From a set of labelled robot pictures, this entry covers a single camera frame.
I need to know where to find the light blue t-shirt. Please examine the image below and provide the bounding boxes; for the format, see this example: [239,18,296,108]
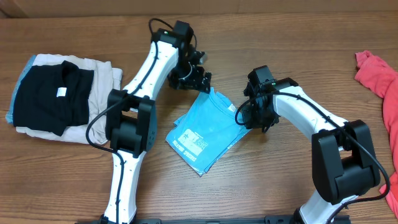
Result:
[166,88,249,176]

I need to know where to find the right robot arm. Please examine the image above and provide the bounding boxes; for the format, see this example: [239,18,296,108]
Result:
[236,65,381,223]

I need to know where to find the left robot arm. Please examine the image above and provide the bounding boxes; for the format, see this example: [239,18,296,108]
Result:
[101,21,211,223]

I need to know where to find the beige folded garment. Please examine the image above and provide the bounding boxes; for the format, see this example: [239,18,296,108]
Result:
[16,54,123,144]

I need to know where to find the red garment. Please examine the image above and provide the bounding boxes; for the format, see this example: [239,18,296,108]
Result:
[354,50,398,218]

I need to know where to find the black folded garment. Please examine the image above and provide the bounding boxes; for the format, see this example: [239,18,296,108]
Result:
[12,61,94,136]

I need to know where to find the folded blue jeans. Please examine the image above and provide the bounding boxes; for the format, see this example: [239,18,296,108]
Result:
[5,55,36,124]

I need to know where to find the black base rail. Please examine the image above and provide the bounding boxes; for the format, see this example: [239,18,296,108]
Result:
[76,215,351,224]

